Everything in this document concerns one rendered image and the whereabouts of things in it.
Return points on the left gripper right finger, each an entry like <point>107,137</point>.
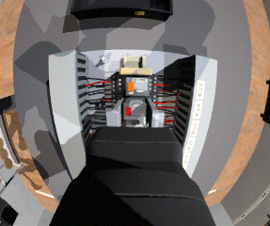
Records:
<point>154,117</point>

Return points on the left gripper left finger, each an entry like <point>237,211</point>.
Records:
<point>113,116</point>

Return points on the grey relay with red button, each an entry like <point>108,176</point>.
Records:
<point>134,108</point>

